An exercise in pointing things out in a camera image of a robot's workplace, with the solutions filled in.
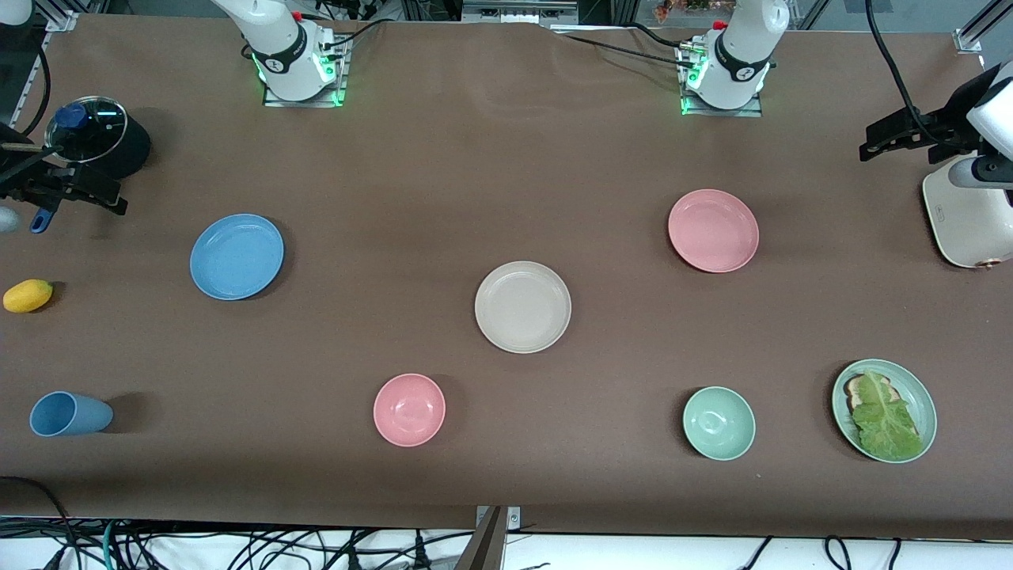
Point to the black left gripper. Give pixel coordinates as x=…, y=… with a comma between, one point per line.
x=947, y=127

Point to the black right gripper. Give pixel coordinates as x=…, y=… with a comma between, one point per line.
x=17, y=184

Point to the blue plate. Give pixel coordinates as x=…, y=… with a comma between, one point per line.
x=236, y=257

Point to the pink plate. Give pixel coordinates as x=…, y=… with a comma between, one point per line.
x=712, y=231

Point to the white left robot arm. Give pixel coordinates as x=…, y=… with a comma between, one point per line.
x=740, y=47

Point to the glass lid blue knob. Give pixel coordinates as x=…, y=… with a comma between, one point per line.
x=99, y=131

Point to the cream toaster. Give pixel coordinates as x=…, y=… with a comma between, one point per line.
x=965, y=229

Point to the yellow lemon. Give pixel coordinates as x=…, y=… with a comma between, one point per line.
x=28, y=296

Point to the blue cup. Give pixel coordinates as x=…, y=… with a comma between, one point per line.
x=67, y=414

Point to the green plate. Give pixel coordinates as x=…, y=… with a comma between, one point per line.
x=912, y=388

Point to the toasted bread slice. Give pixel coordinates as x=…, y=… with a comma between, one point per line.
x=855, y=388

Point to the orange pink flowers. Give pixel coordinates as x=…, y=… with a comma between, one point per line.
x=673, y=9

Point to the green lettuce leaf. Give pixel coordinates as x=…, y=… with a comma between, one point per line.
x=882, y=419

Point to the small green bowl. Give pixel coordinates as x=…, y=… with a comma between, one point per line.
x=718, y=423

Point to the small pink bowl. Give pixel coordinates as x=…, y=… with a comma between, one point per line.
x=409, y=410

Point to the grey metal box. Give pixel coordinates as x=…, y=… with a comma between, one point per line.
x=514, y=12

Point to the beige plate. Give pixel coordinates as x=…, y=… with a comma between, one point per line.
x=522, y=307

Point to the aluminium frame profile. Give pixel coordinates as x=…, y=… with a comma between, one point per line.
x=969, y=41
x=62, y=21

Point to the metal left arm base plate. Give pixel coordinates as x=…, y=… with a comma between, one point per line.
x=724, y=113

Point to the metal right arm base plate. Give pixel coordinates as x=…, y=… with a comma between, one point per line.
x=337, y=95

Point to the dark brown post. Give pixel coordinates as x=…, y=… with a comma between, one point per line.
x=483, y=550

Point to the small metal table bracket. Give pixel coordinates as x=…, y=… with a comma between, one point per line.
x=514, y=518

